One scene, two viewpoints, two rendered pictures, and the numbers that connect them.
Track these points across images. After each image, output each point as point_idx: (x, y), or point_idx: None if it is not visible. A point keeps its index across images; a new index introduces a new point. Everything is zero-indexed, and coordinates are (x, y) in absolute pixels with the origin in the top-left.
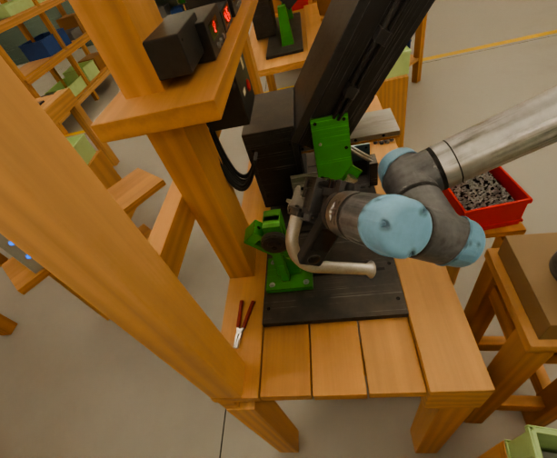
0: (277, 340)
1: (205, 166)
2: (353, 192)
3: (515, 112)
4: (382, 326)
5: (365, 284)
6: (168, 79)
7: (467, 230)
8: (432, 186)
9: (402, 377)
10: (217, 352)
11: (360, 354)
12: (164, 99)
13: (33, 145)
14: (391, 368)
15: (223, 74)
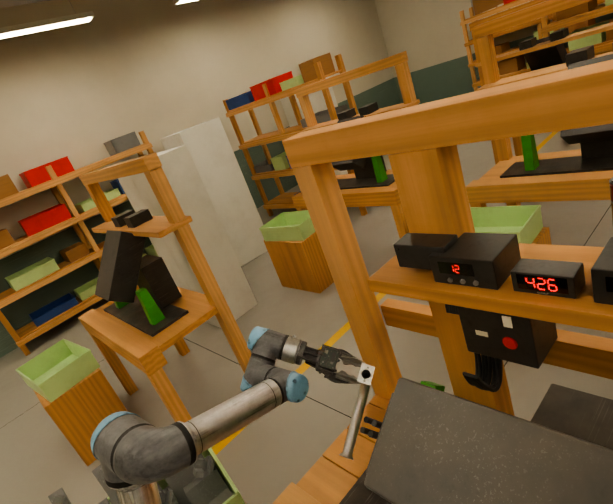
0: None
1: (439, 321)
2: (288, 341)
3: (234, 398)
4: (344, 492)
5: (378, 502)
6: None
7: (244, 375)
8: (264, 374)
9: (311, 478)
10: (368, 357)
11: (341, 465)
12: None
13: (322, 228)
14: (320, 476)
15: (399, 284)
